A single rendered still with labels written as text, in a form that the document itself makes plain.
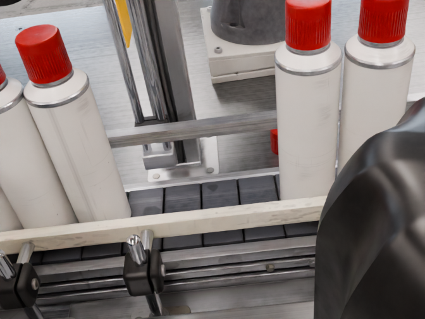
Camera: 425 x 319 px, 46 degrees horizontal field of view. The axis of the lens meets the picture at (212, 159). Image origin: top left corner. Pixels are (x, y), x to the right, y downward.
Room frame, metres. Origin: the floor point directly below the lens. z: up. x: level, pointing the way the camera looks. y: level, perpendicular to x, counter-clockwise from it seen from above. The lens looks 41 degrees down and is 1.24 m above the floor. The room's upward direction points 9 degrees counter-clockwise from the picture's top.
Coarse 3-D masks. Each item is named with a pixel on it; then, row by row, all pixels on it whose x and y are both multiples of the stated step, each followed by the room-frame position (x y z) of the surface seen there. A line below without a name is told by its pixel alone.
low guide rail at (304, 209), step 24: (144, 216) 0.32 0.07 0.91; (168, 216) 0.31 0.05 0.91; (192, 216) 0.31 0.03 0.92; (216, 216) 0.30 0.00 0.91; (240, 216) 0.30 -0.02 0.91; (264, 216) 0.30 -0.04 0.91; (288, 216) 0.30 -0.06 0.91; (312, 216) 0.30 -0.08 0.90; (0, 240) 0.31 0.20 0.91; (24, 240) 0.31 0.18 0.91; (48, 240) 0.31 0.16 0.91; (72, 240) 0.31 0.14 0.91; (96, 240) 0.31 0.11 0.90; (120, 240) 0.31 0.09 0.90
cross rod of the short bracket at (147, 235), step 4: (140, 232) 0.30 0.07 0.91; (144, 232) 0.30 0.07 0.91; (148, 232) 0.30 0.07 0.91; (152, 232) 0.30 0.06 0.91; (140, 236) 0.30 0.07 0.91; (144, 236) 0.30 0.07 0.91; (148, 236) 0.30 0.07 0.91; (152, 236) 0.30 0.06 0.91; (144, 240) 0.29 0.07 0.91; (148, 240) 0.29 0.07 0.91; (152, 240) 0.29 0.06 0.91; (144, 244) 0.29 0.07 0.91; (148, 244) 0.29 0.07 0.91; (152, 244) 0.29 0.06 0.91; (144, 248) 0.28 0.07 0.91; (148, 248) 0.28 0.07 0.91; (152, 248) 0.29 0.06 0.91
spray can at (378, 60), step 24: (360, 0) 0.34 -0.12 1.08; (384, 0) 0.32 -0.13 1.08; (408, 0) 0.32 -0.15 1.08; (360, 24) 0.33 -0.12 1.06; (384, 24) 0.32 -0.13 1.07; (360, 48) 0.33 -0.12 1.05; (384, 48) 0.32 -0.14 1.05; (408, 48) 0.32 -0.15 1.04; (360, 72) 0.32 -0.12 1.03; (384, 72) 0.31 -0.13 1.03; (408, 72) 0.31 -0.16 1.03; (360, 96) 0.32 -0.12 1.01; (384, 96) 0.31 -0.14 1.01; (360, 120) 0.31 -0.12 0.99; (384, 120) 0.31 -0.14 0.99; (360, 144) 0.31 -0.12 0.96
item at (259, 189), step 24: (336, 168) 0.37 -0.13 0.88; (144, 192) 0.38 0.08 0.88; (168, 192) 0.38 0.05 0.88; (192, 192) 0.37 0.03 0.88; (216, 192) 0.37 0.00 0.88; (240, 192) 0.36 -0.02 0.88; (264, 192) 0.36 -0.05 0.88; (168, 240) 0.31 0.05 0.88; (192, 240) 0.31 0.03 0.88; (216, 240) 0.31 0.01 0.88; (240, 240) 0.30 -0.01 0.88; (264, 240) 0.30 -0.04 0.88; (48, 264) 0.32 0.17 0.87
